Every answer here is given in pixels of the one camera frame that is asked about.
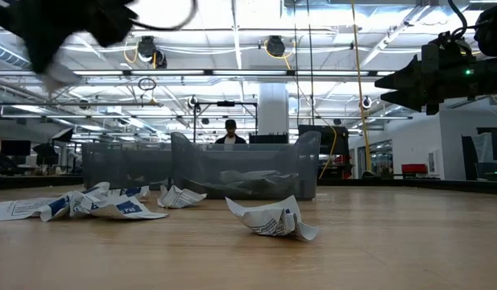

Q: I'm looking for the red box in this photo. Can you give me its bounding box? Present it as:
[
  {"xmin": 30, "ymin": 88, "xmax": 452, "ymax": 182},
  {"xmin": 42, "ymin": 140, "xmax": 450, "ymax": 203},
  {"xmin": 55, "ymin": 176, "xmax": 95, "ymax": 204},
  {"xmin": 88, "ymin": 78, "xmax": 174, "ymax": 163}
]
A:
[{"xmin": 400, "ymin": 162, "xmax": 429, "ymax": 175}]

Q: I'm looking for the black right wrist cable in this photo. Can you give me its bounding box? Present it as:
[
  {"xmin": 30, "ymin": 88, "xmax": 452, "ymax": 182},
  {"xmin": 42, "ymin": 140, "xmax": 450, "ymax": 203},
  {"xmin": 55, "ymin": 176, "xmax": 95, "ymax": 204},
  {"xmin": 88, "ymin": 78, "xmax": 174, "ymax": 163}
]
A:
[{"xmin": 447, "ymin": 0, "xmax": 481, "ymax": 41}]

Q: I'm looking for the black upright panel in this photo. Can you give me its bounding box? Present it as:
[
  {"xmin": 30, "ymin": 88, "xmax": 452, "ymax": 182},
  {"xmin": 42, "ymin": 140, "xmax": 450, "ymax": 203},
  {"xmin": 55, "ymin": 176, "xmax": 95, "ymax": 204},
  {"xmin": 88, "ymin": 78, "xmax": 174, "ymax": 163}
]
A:
[{"xmin": 461, "ymin": 135, "xmax": 481, "ymax": 181}]

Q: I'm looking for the black monitor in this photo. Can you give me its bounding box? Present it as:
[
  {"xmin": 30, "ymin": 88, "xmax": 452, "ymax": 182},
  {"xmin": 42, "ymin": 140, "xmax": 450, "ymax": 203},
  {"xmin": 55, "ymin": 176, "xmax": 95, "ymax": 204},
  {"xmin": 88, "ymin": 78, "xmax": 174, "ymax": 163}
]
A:
[{"xmin": 0, "ymin": 139, "xmax": 32, "ymax": 158}]

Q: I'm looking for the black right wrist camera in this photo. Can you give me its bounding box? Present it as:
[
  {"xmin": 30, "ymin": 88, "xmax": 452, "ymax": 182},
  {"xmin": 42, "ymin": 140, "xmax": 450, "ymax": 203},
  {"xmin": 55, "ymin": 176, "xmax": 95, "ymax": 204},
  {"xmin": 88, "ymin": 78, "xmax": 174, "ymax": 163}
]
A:
[{"xmin": 474, "ymin": 2, "xmax": 497, "ymax": 58}]

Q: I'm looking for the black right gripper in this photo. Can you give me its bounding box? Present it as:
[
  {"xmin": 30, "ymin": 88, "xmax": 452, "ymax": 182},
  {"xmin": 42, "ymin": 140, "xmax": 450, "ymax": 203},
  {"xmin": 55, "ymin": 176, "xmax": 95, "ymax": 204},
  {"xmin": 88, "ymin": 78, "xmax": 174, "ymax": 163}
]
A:
[{"xmin": 374, "ymin": 31, "xmax": 481, "ymax": 116}]

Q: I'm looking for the black cart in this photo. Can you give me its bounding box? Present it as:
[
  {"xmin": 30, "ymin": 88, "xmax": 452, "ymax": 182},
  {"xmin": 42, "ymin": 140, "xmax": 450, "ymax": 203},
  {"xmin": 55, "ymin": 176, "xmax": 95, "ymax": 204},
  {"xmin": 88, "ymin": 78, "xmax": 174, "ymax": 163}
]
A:
[{"xmin": 298, "ymin": 124, "xmax": 350, "ymax": 179}]

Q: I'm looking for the black wall screen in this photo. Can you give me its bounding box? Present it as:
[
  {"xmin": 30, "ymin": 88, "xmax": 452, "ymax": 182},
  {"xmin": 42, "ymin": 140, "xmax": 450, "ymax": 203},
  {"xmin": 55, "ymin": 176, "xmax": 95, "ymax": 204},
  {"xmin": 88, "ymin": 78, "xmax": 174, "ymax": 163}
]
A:
[{"xmin": 476, "ymin": 126, "xmax": 497, "ymax": 162}]

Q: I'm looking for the yellow hanging cable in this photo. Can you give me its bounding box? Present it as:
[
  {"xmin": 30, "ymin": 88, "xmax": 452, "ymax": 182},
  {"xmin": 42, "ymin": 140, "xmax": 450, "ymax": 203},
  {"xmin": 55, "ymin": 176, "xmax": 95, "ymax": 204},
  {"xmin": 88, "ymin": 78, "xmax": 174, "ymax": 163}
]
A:
[{"xmin": 350, "ymin": 0, "xmax": 373, "ymax": 173}]

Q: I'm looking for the person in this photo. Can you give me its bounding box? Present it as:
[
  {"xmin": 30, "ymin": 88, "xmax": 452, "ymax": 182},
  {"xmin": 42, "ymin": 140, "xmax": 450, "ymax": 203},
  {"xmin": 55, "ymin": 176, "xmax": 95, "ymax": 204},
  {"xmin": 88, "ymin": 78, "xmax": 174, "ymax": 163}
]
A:
[{"xmin": 214, "ymin": 118, "xmax": 248, "ymax": 145}]

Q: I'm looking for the white plastic bin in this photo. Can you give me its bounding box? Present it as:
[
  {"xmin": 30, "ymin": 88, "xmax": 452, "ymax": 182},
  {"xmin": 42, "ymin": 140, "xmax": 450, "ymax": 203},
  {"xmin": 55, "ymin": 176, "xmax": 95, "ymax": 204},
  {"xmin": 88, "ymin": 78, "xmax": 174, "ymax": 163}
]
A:
[{"xmin": 199, "ymin": 142, "xmax": 300, "ymax": 152}]

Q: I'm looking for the black camera rig frame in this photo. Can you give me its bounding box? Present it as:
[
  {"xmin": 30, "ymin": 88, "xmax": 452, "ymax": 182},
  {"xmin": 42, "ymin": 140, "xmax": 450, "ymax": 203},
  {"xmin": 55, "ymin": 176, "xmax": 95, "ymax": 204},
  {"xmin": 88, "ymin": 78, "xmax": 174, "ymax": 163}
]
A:
[{"xmin": 192, "ymin": 99, "xmax": 259, "ymax": 143}]

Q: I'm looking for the black coiled cable loop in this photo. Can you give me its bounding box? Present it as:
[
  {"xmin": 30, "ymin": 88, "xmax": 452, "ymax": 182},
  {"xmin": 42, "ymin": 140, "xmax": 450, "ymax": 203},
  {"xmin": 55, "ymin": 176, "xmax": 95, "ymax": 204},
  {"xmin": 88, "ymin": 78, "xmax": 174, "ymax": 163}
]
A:
[{"xmin": 136, "ymin": 76, "xmax": 158, "ymax": 93}]

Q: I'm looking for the yellow curved cable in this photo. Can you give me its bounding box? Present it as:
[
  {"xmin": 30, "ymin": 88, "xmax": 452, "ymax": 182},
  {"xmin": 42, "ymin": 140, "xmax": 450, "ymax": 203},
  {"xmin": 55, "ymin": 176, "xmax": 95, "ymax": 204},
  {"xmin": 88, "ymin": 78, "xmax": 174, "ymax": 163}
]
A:
[{"xmin": 319, "ymin": 123, "xmax": 338, "ymax": 178}]

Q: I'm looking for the black aluminium table frame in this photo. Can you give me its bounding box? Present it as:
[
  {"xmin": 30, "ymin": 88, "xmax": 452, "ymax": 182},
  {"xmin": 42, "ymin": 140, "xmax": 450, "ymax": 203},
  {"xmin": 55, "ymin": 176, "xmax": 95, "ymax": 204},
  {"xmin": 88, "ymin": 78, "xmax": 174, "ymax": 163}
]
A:
[{"xmin": 0, "ymin": 173, "xmax": 497, "ymax": 193}]

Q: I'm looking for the dark translucent plastic bin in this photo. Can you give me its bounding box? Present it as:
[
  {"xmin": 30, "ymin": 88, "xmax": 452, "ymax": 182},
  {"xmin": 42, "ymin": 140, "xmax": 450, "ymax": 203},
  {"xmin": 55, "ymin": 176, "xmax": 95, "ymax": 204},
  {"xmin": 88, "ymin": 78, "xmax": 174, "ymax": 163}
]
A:
[
  {"xmin": 170, "ymin": 130, "xmax": 322, "ymax": 201},
  {"xmin": 81, "ymin": 140, "xmax": 173, "ymax": 190}
]

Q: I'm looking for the black hanging cable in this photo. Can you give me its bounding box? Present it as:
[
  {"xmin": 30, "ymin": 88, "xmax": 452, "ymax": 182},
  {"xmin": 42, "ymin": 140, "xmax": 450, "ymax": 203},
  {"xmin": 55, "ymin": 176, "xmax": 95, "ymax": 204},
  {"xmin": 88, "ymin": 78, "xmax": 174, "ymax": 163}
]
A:
[
  {"xmin": 306, "ymin": 0, "xmax": 316, "ymax": 126},
  {"xmin": 292, "ymin": 0, "xmax": 300, "ymax": 126}
]

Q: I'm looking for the low black box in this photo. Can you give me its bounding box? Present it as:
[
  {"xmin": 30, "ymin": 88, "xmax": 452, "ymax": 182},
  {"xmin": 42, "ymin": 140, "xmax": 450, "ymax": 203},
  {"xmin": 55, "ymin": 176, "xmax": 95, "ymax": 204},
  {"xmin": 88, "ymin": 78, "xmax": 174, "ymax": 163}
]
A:
[{"xmin": 247, "ymin": 132, "xmax": 290, "ymax": 145}]

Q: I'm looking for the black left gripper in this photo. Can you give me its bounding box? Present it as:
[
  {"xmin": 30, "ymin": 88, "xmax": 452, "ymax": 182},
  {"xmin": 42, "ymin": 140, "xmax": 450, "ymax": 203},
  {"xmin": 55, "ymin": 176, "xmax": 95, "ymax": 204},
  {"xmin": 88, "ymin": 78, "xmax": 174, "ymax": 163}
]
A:
[{"xmin": 0, "ymin": 0, "xmax": 139, "ymax": 76}]

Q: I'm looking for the white square pillar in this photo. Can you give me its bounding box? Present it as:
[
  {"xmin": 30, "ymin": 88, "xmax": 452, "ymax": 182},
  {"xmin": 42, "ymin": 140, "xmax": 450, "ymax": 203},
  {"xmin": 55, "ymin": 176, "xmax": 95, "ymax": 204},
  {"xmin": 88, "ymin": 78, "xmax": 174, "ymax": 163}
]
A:
[{"xmin": 257, "ymin": 82, "xmax": 290, "ymax": 136}]

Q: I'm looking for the black cable reel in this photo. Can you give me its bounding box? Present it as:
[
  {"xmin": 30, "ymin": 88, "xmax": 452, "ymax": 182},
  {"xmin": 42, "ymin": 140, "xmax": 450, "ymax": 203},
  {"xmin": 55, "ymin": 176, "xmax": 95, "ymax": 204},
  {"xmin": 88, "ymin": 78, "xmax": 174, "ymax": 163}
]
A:
[
  {"xmin": 135, "ymin": 35, "xmax": 168, "ymax": 70},
  {"xmin": 264, "ymin": 35, "xmax": 288, "ymax": 58}
]

